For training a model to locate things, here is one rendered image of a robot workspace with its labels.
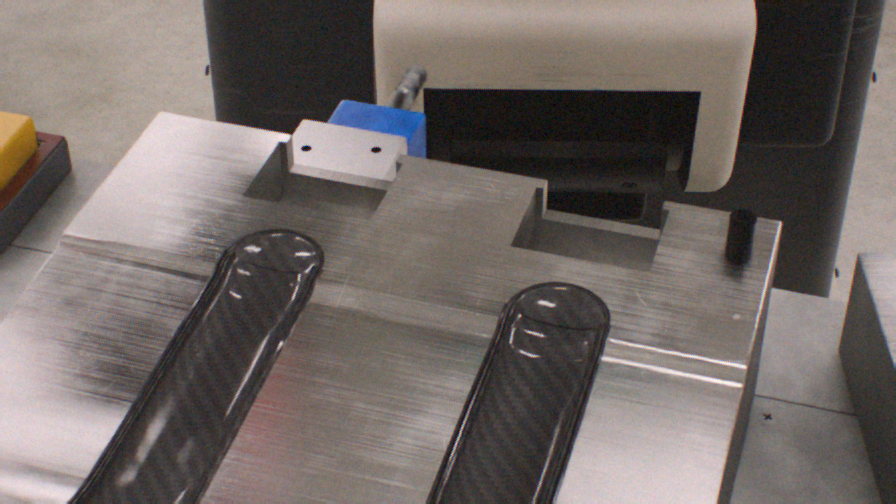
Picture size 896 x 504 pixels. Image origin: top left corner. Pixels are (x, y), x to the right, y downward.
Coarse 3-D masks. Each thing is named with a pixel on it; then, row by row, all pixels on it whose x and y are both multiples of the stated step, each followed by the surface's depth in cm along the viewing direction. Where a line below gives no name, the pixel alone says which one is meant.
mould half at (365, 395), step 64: (192, 128) 66; (128, 192) 63; (192, 192) 63; (448, 192) 63; (512, 192) 63; (64, 256) 60; (128, 256) 60; (192, 256) 60; (384, 256) 60; (448, 256) 60; (512, 256) 60; (704, 256) 60; (768, 256) 60; (64, 320) 58; (128, 320) 57; (320, 320) 57; (384, 320) 57; (448, 320) 57; (640, 320) 57; (704, 320) 57; (0, 384) 55; (64, 384) 55; (128, 384) 55; (320, 384) 55; (384, 384) 55; (448, 384) 55; (640, 384) 55; (704, 384) 55; (0, 448) 53; (64, 448) 53; (256, 448) 53; (320, 448) 53; (384, 448) 53; (576, 448) 53; (640, 448) 53; (704, 448) 52
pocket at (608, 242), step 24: (528, 216) 63; (552, 216) 64; (576, 216) 64; (528, 240) 64; (552, 240) 64; (576, 240) 64; (600, 240) 64; (624, 240) 63; (648, 240) 63; (624, 264) 64; (648, 264) 64
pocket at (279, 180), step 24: (288, 144) 66; (264, 168) 64; (288, 168) 66; (312, 168) 67; (264, 192) 65; (288, 192) 67; (312, 192) 67; (336, 192) 66; (360, 192) 66; (384, 192) 66; (360, 216) 66
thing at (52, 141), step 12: (36, 132) 78; (48, 144) 77; (36, 156) 77; (48, 156) 77; (24, 168) 76; (36, 168) 76; (12, 180) 75; (24, 180) 75; (12, 192) 74; (0, 204) 74
